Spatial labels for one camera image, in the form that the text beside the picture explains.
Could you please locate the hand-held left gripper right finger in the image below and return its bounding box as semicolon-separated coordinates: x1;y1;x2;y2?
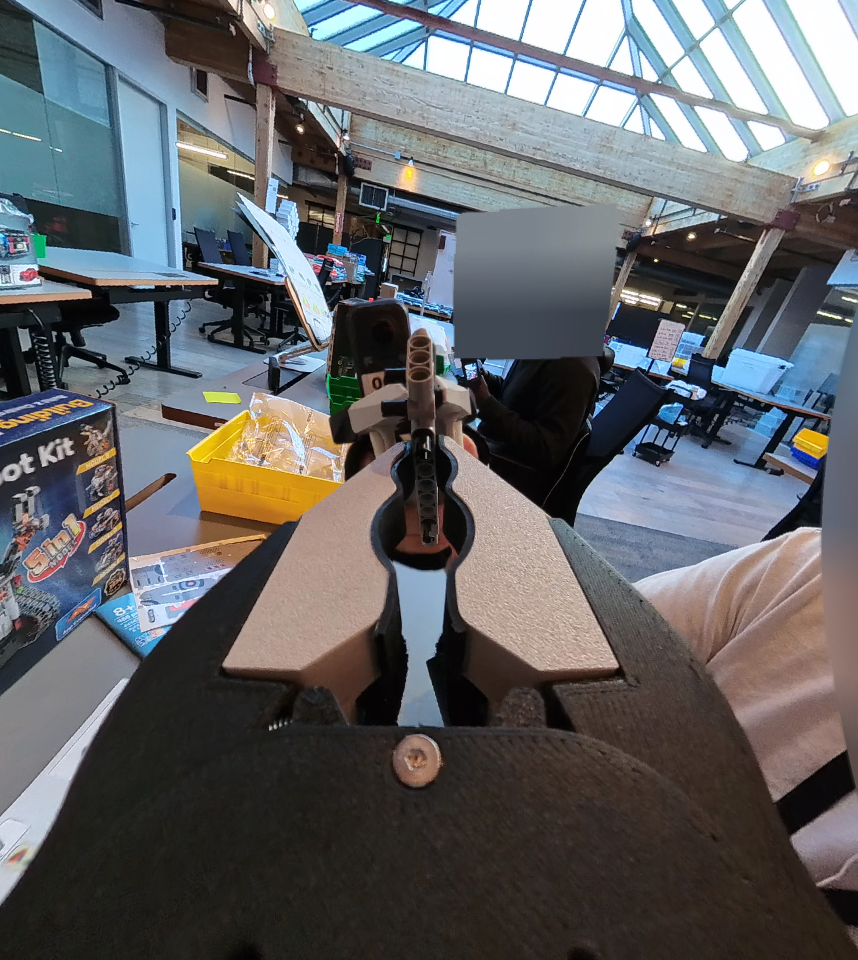
435;441;620;726

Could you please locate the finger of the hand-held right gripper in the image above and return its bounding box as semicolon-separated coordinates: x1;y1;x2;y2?
436;388;477;434
352;384;408;444

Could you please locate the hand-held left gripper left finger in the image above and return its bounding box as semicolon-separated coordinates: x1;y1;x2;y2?
222;441;408;726

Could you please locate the light grey perforated building beam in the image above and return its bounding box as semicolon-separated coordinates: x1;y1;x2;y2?
402;330;439;436

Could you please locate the black perforated building beam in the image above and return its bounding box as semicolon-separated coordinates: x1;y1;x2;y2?
410;429;442;546

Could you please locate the brown wooden desk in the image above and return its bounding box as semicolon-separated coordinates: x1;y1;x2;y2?
161;352;340;432

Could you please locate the wood top office desk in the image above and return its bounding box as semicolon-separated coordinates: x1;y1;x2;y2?
710;378;831;470
37;247;219;378
198;261;288;354
0;281;93;399

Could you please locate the grey desk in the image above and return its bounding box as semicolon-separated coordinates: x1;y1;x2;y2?
0;416;303;939

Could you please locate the person's right hand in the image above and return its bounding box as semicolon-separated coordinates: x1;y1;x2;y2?
397;498;453;569

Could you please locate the black toy box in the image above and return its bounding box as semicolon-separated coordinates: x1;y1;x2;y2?
329;300;359;376

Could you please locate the green plastic bin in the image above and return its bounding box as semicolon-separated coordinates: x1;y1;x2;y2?
326;371;367;417

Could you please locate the pile of clear plastic bags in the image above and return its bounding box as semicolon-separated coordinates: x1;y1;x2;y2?
237;393;348;483

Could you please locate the yellow plastic bin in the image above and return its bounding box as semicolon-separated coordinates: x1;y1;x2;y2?
186;408;346;526

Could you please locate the sticker sheet in plastic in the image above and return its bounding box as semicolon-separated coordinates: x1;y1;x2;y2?
129;534;269;633

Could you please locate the black office chair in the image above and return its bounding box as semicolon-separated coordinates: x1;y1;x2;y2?
195;228;269;354
541;367;670;526

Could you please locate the black utility cart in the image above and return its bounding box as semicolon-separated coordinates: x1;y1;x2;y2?
633;405;689;468

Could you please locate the white paper sign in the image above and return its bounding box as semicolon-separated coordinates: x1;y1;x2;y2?
648;318;687;361

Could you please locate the blue robot kit box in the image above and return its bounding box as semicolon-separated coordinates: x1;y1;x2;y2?
0;390;130;740

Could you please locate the white storage bin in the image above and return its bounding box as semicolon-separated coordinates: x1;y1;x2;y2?
721;348;794;395

